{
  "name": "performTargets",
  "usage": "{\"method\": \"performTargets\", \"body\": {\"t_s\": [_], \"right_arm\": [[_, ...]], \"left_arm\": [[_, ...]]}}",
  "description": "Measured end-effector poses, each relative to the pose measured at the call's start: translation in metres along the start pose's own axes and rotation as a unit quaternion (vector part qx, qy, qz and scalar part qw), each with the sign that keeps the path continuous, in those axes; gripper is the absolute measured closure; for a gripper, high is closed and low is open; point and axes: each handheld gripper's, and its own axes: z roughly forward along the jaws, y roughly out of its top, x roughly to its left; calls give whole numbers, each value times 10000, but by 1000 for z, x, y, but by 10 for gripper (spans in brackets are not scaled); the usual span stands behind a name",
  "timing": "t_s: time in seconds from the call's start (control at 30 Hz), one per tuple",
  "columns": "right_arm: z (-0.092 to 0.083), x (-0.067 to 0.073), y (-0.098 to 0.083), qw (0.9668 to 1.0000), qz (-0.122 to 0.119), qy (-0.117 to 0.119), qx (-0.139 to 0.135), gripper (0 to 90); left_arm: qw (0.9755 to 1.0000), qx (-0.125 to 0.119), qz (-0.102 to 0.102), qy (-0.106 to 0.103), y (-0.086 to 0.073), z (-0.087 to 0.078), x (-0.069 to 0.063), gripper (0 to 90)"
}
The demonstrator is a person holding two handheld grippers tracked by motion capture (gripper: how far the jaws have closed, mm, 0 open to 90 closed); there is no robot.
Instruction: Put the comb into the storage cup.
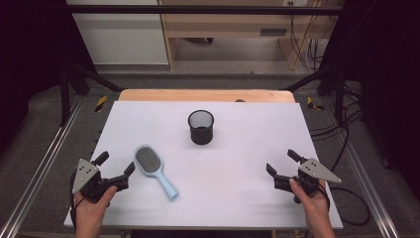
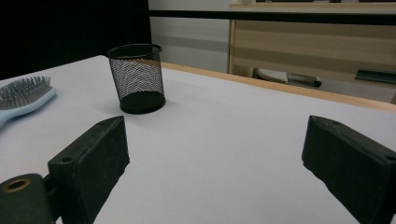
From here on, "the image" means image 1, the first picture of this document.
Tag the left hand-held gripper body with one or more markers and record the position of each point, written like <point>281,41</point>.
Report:
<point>86,175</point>

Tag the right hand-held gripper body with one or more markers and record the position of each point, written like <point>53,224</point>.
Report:
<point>313,173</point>

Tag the light blue hairbrush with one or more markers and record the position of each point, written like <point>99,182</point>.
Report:
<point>148,162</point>

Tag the black mesh cup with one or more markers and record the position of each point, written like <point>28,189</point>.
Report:
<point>201,135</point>

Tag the person's right hand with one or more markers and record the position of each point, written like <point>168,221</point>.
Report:
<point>312,203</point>

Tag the person's left hand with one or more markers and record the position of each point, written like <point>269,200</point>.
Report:
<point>94,206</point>

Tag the white board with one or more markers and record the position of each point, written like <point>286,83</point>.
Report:
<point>231,185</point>

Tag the yellow black tape mark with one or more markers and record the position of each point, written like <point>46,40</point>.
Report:
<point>312,104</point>

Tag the wooden table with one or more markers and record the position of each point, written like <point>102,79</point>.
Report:
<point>198,95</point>

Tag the white cabinet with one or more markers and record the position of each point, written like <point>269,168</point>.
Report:
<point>122,39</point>

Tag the dark curtain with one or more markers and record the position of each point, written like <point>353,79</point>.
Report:
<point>386,66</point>
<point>29,49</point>

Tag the wooden desk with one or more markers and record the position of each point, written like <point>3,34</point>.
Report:
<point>231,29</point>

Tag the aluminium rail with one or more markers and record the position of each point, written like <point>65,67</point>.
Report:
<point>369,185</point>
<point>36,168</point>

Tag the black frame strut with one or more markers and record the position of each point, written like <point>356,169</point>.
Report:
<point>66,95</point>
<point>338,95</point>

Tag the black horizontal frame bar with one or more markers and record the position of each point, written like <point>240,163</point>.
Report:
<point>204,9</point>

